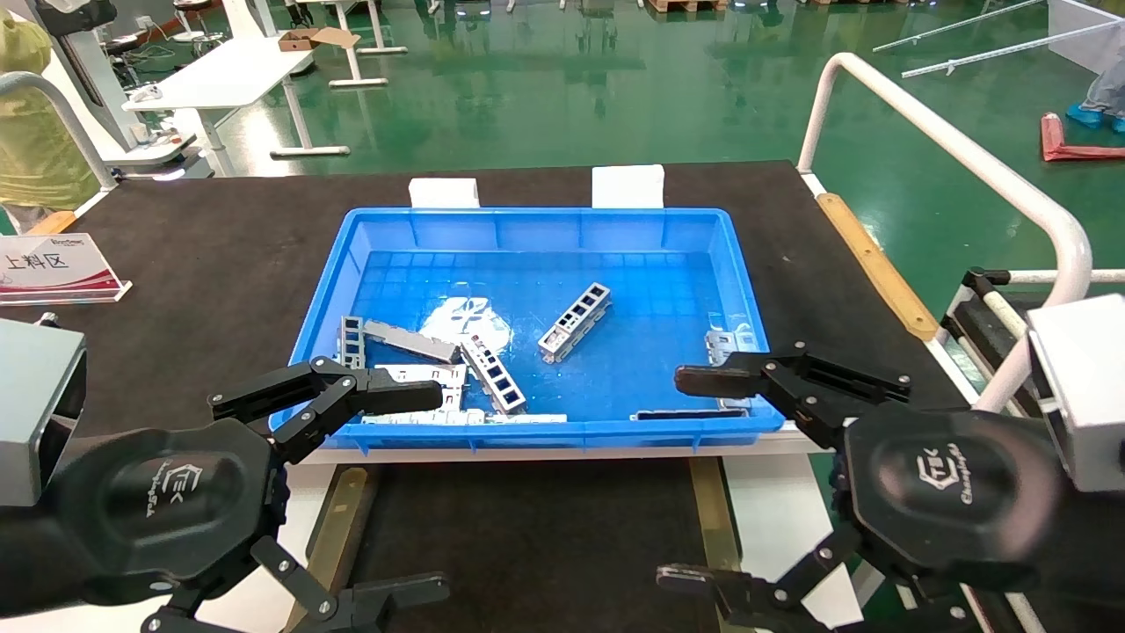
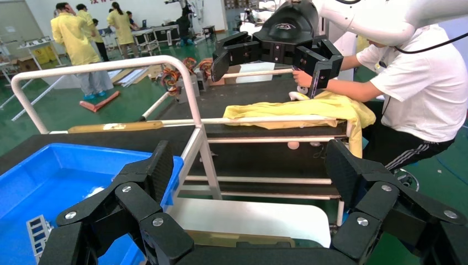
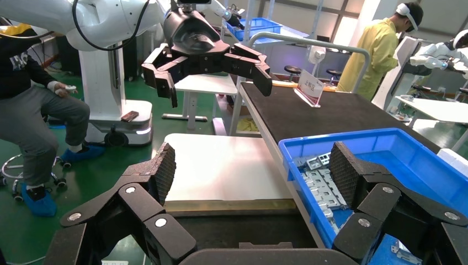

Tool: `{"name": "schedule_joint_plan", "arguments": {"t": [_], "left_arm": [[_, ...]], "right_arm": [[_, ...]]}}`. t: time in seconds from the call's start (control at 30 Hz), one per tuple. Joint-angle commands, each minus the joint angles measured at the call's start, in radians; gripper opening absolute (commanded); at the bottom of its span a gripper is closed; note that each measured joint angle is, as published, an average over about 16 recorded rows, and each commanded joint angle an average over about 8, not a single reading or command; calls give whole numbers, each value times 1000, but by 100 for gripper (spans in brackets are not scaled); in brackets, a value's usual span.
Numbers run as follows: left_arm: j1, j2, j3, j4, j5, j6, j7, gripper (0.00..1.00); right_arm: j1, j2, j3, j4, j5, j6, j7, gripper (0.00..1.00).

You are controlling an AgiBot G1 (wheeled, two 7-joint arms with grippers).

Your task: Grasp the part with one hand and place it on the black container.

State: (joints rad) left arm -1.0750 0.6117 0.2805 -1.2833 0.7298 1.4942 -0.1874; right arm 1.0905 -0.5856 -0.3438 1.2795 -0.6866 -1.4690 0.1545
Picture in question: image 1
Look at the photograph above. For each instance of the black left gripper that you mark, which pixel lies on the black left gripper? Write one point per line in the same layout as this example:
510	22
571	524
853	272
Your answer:
167	510

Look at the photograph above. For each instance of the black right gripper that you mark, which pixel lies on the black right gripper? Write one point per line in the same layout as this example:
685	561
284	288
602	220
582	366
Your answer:
954	497

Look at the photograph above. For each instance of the metal bracket with square holes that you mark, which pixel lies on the metal bracket with square holes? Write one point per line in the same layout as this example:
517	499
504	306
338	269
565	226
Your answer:
576	321
492	376

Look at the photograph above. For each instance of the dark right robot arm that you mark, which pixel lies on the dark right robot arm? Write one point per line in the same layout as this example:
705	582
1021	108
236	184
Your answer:
1090	545

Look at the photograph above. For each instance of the silver flat metal part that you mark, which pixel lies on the silver flat metal part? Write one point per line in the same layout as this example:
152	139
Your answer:
455	375

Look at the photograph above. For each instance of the silver notched metal part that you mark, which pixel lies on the silver notched metal part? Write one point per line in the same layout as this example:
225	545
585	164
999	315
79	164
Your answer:
725	343

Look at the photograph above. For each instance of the long plain grey metal part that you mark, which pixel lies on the long plain grey metal part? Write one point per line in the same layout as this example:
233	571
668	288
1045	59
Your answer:
411	341

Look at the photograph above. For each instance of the brass tray edge strip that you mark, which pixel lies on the brass tray edge strip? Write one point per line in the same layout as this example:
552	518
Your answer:
338	527
714	510

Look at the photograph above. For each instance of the long silver metal strip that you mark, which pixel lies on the long silver metal strip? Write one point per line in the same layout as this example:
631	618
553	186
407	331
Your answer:
492	418

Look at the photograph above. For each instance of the blue plastic bin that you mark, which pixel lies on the blue plastic bin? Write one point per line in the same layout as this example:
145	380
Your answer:
650	290

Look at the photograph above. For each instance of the long wooden edge strip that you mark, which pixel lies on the long wooden edge strip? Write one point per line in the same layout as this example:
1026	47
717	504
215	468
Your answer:
874	264

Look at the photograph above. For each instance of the large black table mat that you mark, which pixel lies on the large black table mat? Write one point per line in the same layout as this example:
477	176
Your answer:
220	264

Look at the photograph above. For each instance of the white paper tag left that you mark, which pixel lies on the white paper tag left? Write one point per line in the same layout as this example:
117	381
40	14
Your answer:
444	193

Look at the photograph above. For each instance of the white paper tag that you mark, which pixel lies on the white paper tag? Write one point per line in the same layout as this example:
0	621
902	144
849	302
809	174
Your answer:
444	193
627	186

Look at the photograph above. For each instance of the white paper tag right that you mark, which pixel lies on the white paper tag right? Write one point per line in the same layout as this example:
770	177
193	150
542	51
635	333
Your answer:
627	186

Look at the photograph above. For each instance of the thin white rod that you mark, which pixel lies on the thin white rod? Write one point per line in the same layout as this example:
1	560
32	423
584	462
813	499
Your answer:
1072	275

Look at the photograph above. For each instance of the acrylic sign with red print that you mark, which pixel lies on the acrylic sign with red print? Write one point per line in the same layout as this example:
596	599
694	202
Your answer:
53	268

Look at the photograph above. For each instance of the white tube railing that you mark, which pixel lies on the white tube railing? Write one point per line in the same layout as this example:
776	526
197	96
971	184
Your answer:
958	149

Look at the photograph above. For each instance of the short wooden edge strip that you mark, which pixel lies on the short wooden edge strip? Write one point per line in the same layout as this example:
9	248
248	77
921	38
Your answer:
53	222

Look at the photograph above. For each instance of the white work table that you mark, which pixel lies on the white work table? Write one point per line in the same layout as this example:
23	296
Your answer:
228	75

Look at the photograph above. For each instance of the red floor object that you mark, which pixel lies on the red floor object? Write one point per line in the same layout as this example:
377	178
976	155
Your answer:
1077	149

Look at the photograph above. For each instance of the open cardboard box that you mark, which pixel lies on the open cardboard box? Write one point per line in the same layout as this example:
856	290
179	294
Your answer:
308	39

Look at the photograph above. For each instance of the person in yellow coat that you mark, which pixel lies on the person in yellow coat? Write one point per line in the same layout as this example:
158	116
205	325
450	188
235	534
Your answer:
35	149

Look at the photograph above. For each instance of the grey tube railing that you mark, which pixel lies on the grey tube railing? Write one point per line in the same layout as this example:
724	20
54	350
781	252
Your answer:
66	114

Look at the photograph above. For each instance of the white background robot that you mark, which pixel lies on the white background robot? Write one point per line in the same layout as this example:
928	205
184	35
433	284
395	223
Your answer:
97	88

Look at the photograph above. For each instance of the person with blue shoe covers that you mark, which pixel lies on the person with blue shoe covers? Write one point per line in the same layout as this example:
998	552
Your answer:
1103	101

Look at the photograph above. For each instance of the white panel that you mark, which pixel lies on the white panel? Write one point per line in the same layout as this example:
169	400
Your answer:
1085	31

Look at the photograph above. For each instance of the black frame bracket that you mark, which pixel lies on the black frame bracket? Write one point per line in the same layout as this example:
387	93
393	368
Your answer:
971	325

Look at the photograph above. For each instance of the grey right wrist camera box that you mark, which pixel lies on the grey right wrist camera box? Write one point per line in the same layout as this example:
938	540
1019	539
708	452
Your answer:
1085	396

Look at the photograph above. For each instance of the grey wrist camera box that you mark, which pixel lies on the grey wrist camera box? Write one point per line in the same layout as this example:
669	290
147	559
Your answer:
1085	396
35	413

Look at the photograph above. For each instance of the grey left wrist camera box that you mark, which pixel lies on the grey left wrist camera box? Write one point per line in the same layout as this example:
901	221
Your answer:
35	413

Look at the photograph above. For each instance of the white table frame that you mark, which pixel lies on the white table frame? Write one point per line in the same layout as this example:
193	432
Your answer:
356	53

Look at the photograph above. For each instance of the white metal rail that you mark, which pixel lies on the white metal rail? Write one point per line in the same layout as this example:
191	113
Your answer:
958	26
1011	48

